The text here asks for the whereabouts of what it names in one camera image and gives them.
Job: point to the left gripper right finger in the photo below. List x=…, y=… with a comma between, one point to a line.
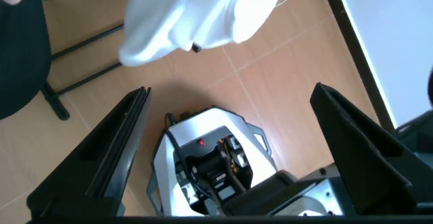
x=379, y=183

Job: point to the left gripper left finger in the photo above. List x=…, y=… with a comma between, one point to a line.
x=74, y=190

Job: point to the black shorts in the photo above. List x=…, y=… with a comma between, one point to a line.
x=20, y=65

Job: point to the white garment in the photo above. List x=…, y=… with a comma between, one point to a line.
x=186, y=14

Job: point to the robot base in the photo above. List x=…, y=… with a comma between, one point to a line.
x=209, y=122

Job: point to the black clothes rack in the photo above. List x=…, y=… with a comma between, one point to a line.
x=84, y=42

